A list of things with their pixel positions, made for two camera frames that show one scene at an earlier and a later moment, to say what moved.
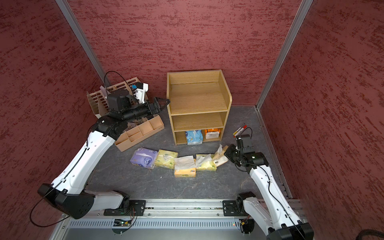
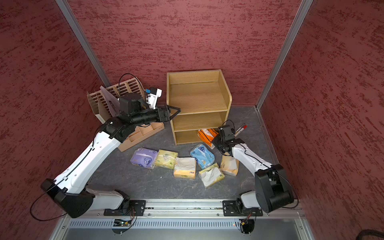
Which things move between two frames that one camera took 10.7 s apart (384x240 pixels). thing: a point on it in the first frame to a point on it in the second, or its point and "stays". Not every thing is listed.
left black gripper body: (147, 110) to (159, 118)
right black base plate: (234, 208) stays
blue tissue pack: (194, 137) to (204, 157)
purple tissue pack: (144, 157) stays
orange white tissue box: (185, 166) stays
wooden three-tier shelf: (198, 100) stays
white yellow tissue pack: (205, 162) to (211, 175)
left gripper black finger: (162, 102) to (178, 110)
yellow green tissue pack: (165, 158) stays
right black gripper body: (233, 154) to (218, 141)
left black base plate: (129, 208) stays
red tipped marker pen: (244, 126) stays
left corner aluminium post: (82, 42) stays
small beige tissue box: (220, 158) to (229, 165)
